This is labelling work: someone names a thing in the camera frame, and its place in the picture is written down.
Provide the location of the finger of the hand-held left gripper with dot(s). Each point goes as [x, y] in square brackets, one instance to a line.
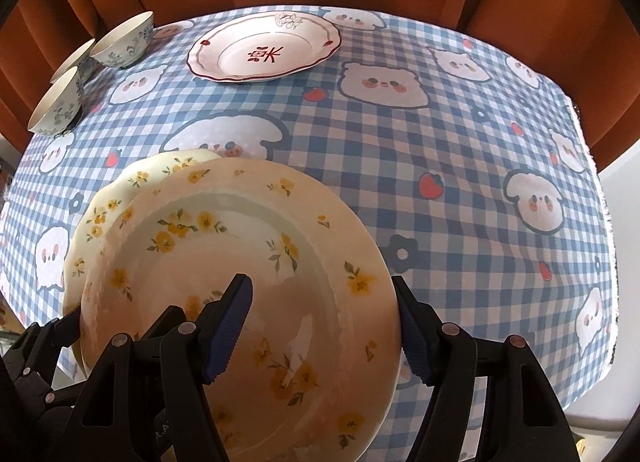
[37, 387]
[50, 337]

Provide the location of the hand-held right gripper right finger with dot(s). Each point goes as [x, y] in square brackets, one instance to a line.
[415, 337]

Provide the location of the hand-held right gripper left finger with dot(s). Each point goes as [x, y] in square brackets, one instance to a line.
[230, 327]

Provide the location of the yellow flower plate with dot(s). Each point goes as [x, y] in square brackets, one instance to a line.
[300, 222]
[100, 212]

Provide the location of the floral white bowl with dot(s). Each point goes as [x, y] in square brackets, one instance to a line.
[86, 67]
[57, 116]
[125, 49]

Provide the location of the red rim white plate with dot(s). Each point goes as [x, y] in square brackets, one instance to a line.
[260, 36]

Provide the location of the blue checked bear tablecloth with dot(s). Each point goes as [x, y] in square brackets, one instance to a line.
[400, 141]

